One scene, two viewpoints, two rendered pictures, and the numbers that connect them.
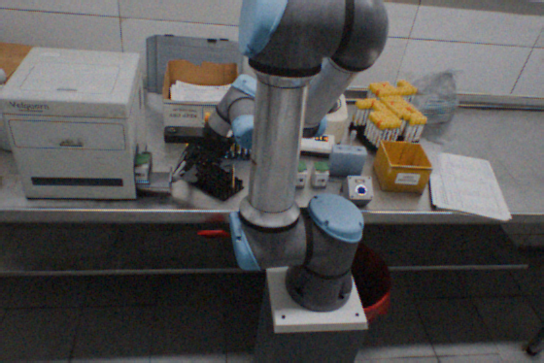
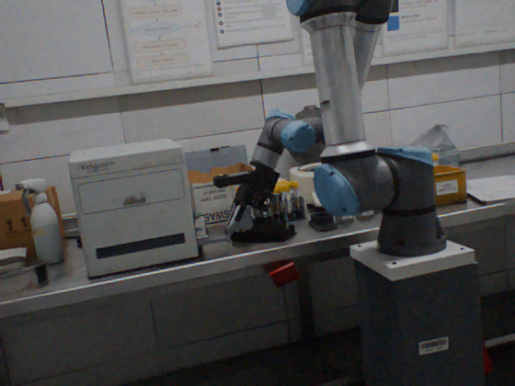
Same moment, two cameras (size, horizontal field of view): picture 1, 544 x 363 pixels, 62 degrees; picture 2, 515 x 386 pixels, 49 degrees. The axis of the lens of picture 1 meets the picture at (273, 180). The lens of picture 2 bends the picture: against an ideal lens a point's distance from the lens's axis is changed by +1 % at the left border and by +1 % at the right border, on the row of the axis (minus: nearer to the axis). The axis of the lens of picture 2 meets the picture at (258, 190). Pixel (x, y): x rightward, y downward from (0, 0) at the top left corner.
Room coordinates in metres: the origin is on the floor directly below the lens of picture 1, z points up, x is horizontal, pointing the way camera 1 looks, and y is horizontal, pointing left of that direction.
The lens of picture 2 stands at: (-0.53, 0.26, 1.30)
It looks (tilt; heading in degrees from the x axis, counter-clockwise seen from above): 11 degrees down; 357
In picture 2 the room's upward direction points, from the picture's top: 7 degrees counter-clockwise
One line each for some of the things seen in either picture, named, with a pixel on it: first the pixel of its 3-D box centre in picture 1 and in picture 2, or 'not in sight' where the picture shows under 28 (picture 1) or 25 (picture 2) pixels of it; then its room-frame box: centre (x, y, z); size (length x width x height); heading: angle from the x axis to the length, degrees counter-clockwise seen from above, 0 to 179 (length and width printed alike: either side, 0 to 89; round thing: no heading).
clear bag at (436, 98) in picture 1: (431, 91); (429, 149); (1.64, -0.55, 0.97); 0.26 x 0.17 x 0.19; 117
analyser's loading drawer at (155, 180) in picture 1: (132, 177); (189, 238); (0.93, 0.37, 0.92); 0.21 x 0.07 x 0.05; 102
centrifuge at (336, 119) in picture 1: (309, 116); (328, 183); (1.37, -0.09, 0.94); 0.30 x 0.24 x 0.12; 3
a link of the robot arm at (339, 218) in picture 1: (328, 231); (403, 175); (0.68, -0.13, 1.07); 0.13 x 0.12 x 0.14; 108
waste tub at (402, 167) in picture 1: (401, 167); (435, 186); (1.16, -0.39, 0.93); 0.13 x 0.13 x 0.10; 8
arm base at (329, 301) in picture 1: (322, 269); (409, 225); (0.68, -0.14, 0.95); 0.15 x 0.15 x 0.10
